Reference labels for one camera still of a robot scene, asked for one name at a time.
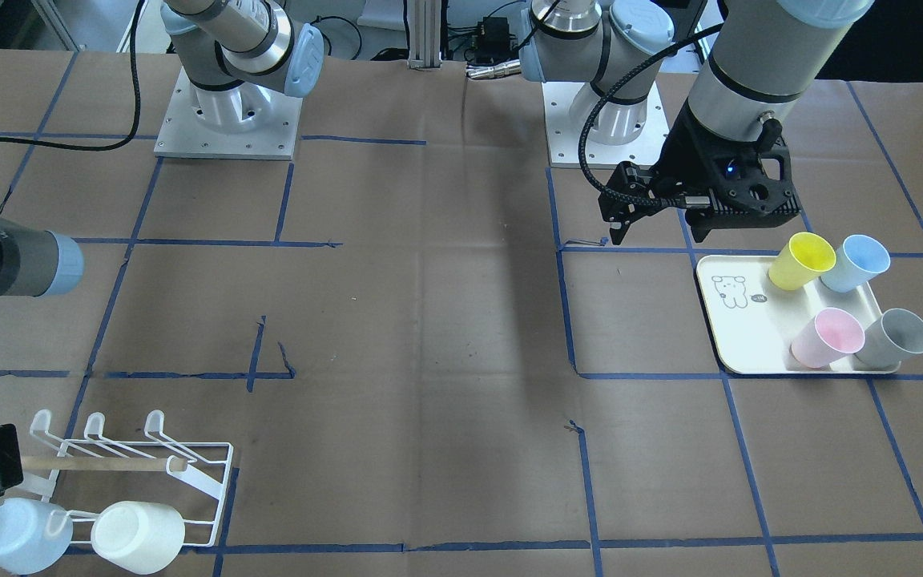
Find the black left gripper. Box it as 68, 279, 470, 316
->
598, 103, 800, 245

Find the light blue plastic cup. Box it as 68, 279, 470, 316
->
0, 498, 74, 575

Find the white plastic cup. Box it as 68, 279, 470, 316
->
91, 501, 184, 575

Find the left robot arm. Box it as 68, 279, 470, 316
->
517, 1, 872, 244

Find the yellow plastic cup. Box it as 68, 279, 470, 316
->
767, 232, 836, 291

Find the pink plastic cup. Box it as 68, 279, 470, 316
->
790, 307, 867, 369

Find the grey plastic cup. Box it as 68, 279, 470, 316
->
856, 308, 923, 369

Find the beige plastic tray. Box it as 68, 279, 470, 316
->
695, 255, 901, 375

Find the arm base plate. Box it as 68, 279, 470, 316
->
154, 70, 303, 161
542, 82, 669, 169

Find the white wire cup rack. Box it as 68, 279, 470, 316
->
16, 409, 235, 548

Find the aluminium frame post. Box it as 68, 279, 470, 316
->
402, 0, 448, 70

